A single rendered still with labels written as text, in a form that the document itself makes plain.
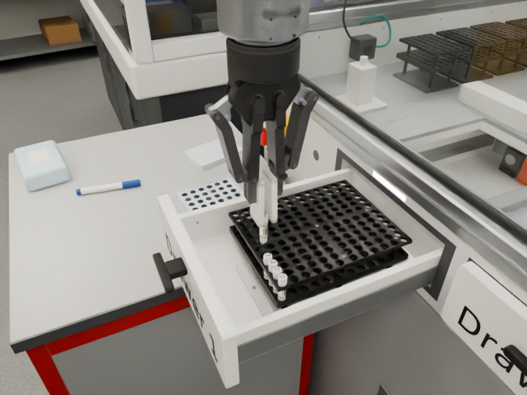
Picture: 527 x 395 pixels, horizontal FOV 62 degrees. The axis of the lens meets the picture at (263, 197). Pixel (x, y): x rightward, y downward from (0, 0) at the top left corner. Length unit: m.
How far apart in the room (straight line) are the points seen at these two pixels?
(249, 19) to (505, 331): 0.46
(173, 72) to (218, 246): 0.73
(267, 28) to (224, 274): 0.40
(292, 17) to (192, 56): 0.94
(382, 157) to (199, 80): 0.79
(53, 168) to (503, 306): 0.91
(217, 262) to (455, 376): 0.40
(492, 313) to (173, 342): 0.57
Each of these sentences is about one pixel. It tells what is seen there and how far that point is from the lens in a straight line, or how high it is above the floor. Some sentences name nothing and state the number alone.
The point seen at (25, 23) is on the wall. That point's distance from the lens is 4.72.
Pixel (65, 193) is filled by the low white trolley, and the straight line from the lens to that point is 1.07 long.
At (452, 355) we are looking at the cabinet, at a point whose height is 0.75.
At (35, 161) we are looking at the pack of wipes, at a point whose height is 0.81.
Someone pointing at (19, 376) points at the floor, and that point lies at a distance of 1.75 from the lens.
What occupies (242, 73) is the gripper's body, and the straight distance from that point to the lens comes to 0.44.
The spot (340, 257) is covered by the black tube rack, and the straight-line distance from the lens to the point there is 0.63.
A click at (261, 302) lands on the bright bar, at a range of 0.63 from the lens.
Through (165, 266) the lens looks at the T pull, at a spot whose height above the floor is 0.91.
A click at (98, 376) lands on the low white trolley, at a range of 0.93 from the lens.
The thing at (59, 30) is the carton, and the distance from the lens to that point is 4.32.
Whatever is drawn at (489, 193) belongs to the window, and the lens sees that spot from 0.61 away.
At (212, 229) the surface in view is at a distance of 0.74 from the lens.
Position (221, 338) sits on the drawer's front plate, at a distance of 0.51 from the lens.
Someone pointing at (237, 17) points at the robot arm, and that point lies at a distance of 0.42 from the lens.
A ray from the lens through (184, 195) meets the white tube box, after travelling 0.94.
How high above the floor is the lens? 1.34
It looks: 37 degrees down
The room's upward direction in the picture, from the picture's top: straight up
